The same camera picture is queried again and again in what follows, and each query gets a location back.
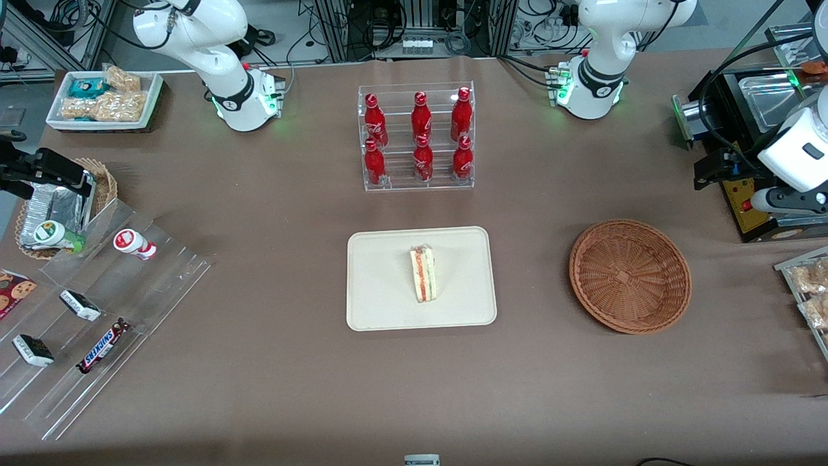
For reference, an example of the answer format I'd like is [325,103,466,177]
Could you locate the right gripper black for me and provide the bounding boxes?
[0,148,89,199]

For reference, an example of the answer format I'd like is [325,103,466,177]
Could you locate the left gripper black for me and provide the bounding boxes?
[694,150,761,191]

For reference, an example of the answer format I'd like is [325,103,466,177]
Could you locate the triangular sandwich with tomato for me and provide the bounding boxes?
[409,244,438,304]

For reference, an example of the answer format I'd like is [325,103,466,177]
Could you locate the small wicker basket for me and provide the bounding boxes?
[14,157,119,261]

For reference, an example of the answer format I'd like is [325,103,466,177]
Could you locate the white snack tray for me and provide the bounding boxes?
[774,246,828,362]

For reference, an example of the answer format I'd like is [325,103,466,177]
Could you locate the large round brown wicker basket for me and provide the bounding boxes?
[569,219,693,336]

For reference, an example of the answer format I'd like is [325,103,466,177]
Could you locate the metal shelf tray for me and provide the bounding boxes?
[765,23,828,69]

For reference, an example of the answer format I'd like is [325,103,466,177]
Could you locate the beige rectangular serving tray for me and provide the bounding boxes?
[346,226,497,332]

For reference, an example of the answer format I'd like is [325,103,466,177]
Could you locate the silver foil container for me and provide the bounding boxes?
[19,181,98,252]

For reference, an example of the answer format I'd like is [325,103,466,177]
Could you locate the green white yogurt bottle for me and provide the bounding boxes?
[34,220,87,254]

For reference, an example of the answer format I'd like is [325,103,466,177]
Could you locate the black food warmer machine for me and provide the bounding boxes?
[671,23,828,244]

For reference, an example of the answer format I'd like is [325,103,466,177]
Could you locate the large clear cracker packet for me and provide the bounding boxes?
[60,91,147,123]

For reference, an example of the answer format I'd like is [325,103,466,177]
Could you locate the teal snack packet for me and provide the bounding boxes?
[67,77,107,99]

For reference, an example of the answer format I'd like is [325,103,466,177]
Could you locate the steel warmer pan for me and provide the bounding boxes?
[739,73,817,130]

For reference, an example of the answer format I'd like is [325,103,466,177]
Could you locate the red white yogurt bottle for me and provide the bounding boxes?
[113,228,158,261]

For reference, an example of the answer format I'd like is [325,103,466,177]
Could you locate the small clear cracker packet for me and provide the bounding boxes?
[103,65,142,93]

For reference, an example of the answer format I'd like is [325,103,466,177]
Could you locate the white rectangular snack bin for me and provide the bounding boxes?
[45,68,164,135]

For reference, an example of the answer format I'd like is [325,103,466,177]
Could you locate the cookie box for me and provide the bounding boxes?
[0,269,38,320]

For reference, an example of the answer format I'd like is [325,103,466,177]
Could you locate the black white snack bar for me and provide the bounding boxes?
[60,289,102,322]
[12,334,55,368]

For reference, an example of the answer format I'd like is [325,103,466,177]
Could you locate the clear acrylic stepped stand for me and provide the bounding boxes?
[0,197,214,442]

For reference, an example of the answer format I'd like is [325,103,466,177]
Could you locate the clear puffed snack packet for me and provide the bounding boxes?
[799,294,828,329]
[790,258,828,295]

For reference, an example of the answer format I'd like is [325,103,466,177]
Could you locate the snickers chocolate bar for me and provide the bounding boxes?
[76,318,132,375]

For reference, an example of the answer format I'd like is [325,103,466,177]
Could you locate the red cola bottle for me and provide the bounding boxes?
[363,139,388,187]
[450,87,474,140]
[452,135,475,181]
[411,91,433,140]
[413,133,435,183]
[364,93,388,148]

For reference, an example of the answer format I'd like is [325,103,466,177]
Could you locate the aluminium equipment rack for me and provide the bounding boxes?
[314,0,512,62]

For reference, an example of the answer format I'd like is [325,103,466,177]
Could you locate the clear acrylic bottle rack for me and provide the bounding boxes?
[357,81,477,193]

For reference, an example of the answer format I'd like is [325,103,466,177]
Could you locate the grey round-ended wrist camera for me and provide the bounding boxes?
[749,186,828,214]

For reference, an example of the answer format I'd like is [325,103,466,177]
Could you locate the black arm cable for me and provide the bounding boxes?
[699,32,828,156]

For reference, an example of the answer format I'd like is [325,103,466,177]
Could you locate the aluminium profile frame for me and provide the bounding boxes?
[0,0,117,82]

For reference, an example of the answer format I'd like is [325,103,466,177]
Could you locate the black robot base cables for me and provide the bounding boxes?
[497,55,558,88]

